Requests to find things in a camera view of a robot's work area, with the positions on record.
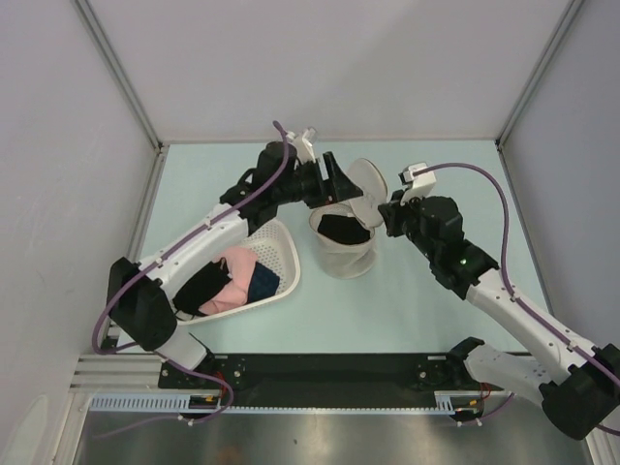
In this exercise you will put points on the pink garment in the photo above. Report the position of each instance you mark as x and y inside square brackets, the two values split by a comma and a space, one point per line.
[240, 263]

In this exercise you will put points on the beige mesh laundry bag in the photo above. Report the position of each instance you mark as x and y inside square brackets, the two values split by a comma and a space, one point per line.
[351, 261]

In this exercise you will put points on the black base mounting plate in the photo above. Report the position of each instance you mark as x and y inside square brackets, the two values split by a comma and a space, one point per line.
[418, 371]

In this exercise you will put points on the black bra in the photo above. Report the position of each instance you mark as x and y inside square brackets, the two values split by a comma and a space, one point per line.
[343, 229]

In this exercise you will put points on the aluminium frame rail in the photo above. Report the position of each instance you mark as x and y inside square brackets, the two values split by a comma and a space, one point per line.
[116, 374]

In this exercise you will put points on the black garment in basket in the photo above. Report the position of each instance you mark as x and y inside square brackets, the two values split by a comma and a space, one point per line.
[210, 280]

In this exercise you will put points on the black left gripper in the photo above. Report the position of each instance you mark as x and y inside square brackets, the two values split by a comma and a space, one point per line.
[336, 188]

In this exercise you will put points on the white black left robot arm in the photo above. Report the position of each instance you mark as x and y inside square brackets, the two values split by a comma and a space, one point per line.
[143, 296]

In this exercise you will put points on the dark blue garment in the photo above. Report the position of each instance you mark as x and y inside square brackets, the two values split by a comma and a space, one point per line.
[264, 284]

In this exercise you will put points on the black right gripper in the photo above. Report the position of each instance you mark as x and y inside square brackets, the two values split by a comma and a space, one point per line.
[393, 210]

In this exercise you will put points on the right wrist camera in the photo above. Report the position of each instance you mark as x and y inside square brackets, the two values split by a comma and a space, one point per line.
[418, 181]

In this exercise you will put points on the white plastic laundry basket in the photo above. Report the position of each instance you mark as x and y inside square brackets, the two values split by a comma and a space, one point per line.
[276, 250]

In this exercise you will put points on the light blue cable duct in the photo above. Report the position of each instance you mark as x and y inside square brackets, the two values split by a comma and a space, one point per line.
[189, 404]

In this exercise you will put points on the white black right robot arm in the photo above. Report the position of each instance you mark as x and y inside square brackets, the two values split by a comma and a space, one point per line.
[575, 382]

